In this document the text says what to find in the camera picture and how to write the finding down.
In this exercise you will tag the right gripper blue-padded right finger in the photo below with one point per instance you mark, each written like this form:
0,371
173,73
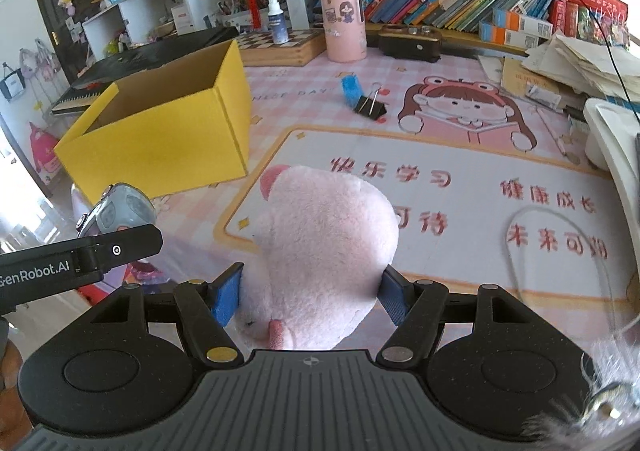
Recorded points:
416,310

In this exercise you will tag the pink checkered desk mat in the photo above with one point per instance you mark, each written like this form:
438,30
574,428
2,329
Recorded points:
485,188

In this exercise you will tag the pink backpack on floor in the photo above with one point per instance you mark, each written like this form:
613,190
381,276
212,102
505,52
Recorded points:
42,143

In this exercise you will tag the yellow cardboard box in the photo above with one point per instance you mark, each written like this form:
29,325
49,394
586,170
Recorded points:
176,128

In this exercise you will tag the blue small clip toy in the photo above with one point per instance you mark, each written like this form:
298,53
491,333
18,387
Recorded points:
352,91

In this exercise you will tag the white spray bottle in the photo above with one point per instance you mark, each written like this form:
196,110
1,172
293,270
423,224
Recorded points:
277,23

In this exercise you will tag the lower row of books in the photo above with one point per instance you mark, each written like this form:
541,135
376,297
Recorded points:
520,24

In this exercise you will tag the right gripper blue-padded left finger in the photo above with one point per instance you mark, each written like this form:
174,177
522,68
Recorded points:
204,311

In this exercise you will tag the stack of loose papers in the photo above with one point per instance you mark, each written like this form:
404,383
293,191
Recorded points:
588,68

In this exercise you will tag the white cubby shelf unit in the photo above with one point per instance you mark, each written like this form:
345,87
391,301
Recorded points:
190,1

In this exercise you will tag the black binder clip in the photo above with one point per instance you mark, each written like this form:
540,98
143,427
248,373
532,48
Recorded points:
369,106

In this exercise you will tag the pink cylindrical canister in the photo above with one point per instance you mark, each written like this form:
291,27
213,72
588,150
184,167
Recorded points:
344,28

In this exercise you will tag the wooden chess board box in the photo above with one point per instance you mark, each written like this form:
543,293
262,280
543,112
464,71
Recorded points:
259,50

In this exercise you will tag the pink plush pig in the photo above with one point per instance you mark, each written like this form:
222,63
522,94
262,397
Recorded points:
324,240

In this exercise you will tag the white pen holder cup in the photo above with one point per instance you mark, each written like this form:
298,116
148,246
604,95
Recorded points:
244,21

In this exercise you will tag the black electronic keyboard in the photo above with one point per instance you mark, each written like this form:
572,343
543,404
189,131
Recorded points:
94,82

